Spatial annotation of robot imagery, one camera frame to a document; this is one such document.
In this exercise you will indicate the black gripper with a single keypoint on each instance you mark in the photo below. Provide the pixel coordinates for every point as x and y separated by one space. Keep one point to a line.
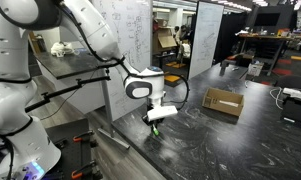
156 121

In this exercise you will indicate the green marker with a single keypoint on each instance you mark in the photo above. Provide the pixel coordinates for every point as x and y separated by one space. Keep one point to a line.
155 132

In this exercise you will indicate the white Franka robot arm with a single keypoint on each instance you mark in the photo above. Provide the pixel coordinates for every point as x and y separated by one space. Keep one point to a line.
10 100

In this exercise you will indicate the grey metal whiteboard stand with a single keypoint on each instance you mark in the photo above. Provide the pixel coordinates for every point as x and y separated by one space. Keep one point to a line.
105 100

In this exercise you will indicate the brown cardboard box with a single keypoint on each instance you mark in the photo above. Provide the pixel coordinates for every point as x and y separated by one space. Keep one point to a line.
223 106

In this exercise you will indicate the orange black clamp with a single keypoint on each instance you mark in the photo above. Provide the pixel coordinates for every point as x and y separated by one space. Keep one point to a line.
77 138
77 173

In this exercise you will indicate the person in white shirt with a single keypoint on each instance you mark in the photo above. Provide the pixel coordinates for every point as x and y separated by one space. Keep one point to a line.
186 50

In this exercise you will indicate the large open cardboard box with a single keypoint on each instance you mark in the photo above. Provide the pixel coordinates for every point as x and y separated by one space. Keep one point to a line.
166 41

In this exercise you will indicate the black breadboard robot table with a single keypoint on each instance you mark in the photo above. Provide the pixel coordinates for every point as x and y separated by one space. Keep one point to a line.
70 146

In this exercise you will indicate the large whiteboard with writing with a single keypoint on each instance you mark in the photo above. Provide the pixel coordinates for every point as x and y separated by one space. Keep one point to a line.
133 33

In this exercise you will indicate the narrow whiteboard panel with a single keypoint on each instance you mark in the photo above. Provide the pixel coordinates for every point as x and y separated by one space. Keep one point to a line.
205 36

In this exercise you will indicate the black top side counter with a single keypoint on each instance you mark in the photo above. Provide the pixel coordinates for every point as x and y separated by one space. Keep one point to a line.
66 65

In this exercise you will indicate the white plastic crate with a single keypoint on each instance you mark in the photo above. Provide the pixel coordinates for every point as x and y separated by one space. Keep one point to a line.
255 69

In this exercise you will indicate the white crumpled cloth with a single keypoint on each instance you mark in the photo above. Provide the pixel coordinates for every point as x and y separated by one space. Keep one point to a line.
60 49

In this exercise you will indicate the black rectangular case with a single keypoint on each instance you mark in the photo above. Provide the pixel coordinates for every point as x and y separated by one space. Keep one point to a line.
296 110

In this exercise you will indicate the wooden work table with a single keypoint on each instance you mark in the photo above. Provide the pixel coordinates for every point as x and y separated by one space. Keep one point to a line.
266 38

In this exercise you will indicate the white power strip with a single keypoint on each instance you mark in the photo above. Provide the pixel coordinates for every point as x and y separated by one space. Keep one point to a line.
298 94

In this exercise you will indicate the black partition wall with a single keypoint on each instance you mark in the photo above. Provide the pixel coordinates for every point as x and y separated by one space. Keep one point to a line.
233 36

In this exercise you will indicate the black wall monitor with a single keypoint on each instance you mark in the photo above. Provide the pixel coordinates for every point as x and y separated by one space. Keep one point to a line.
267 20

